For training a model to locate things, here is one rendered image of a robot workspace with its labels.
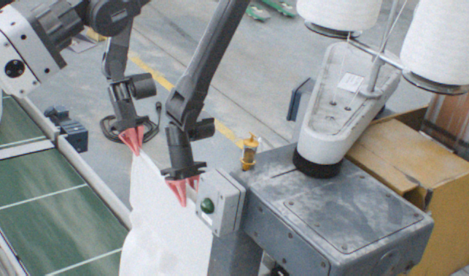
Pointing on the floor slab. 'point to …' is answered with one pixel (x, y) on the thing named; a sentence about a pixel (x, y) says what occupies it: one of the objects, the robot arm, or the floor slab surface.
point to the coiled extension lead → (144, 123)
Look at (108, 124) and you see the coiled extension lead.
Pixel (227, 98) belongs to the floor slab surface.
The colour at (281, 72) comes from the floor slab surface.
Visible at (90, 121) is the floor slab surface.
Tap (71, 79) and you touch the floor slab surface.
